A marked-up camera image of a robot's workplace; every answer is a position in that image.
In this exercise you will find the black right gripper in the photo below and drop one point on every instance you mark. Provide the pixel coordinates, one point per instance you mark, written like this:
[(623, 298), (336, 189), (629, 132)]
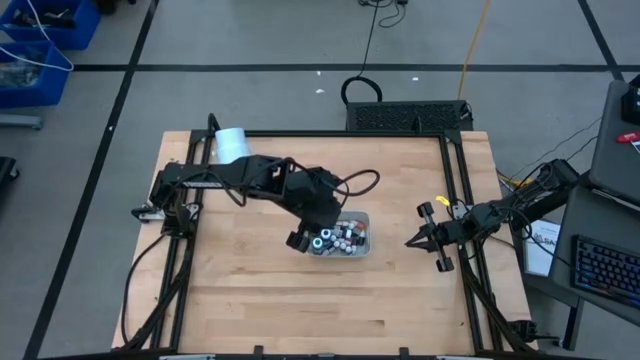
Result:
[(445, 232)]

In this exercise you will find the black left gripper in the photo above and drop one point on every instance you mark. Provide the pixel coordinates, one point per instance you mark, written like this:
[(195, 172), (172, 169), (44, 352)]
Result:
[(315, 205)]

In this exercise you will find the large blue food coloring bottle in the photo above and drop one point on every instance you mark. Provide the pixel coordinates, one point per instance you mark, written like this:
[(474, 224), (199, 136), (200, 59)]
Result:
[(326, 234)]

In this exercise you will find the large green food coloring bottle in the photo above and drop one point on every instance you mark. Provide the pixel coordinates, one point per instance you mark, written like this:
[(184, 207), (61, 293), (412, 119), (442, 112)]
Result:
[(317, 243)]

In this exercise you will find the small orange food coloring bottle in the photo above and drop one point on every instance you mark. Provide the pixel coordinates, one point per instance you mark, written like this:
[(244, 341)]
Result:
[(356, 223)]

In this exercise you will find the small dark red coloring bottle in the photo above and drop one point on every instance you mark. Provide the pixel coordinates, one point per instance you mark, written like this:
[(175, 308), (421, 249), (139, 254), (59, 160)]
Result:
[(362, 229)]

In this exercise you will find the grey plastic bin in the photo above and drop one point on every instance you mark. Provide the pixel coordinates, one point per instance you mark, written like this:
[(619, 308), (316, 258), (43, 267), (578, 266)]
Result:
[(364, 245)]

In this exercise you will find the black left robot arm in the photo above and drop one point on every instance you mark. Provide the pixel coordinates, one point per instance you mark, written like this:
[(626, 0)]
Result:
[(235, 180)]

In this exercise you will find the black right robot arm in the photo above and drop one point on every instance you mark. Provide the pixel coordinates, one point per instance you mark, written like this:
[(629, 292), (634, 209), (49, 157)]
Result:
[(525, 200)]

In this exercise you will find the white printed paper sheet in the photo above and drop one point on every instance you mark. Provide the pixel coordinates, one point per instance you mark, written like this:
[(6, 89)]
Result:
[(541, 247)]

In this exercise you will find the black perforated computer case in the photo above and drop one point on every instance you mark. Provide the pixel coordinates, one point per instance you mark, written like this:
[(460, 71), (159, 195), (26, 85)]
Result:
[(400, 116)]

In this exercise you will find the grey desk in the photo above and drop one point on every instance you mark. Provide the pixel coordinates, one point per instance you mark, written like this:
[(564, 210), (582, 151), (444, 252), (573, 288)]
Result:
[(567, 280)]

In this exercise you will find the black backlit keyboard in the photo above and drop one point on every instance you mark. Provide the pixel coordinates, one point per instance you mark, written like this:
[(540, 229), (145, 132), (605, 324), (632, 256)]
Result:
[(607, 270)]

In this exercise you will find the red tool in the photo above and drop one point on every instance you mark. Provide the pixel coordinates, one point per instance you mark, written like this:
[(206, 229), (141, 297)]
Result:
[(629, 138)]

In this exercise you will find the black box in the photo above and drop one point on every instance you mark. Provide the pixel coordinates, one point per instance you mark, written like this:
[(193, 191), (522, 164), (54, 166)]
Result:
[(632, 102)]

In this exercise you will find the blue plastic storage bin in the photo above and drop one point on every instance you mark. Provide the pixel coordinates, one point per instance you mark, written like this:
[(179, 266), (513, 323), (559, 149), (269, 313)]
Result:
[(30, 95), (80, 30)]

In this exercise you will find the grey metal bar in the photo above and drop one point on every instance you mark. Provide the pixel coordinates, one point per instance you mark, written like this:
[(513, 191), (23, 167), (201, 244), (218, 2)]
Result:
[(20, 122)]

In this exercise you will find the black metal table frame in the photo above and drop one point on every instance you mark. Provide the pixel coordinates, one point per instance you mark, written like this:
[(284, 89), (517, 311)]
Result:
[(325, 133)]

